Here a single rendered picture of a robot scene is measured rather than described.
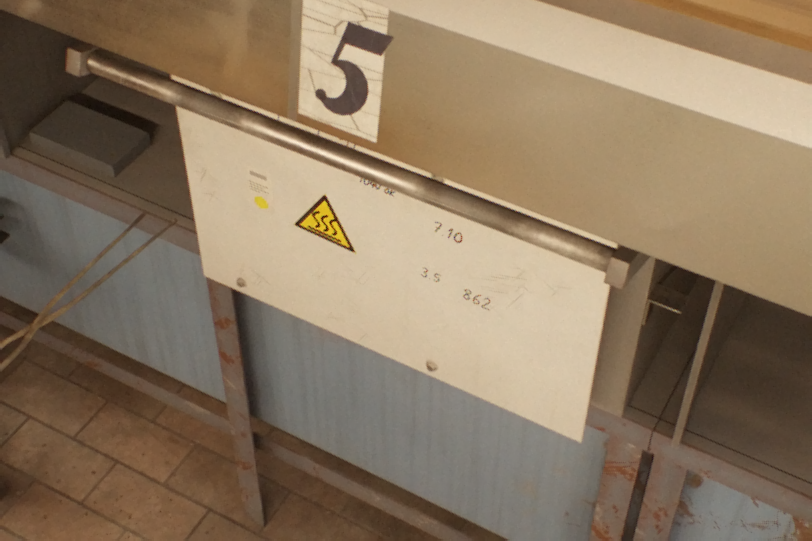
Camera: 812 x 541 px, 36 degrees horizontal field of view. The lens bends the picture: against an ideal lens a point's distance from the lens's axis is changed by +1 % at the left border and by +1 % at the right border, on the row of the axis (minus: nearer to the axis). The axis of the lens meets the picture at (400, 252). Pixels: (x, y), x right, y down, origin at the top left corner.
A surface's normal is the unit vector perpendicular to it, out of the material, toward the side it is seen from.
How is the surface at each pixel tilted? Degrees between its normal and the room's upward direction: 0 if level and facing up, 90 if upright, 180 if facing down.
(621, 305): 90
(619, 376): 90
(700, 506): 90
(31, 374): 0
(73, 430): 0
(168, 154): 0
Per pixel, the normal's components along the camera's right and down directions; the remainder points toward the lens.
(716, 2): -0.27, -0.24
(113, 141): 0.00, -0.70
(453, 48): -0.48, 0.49
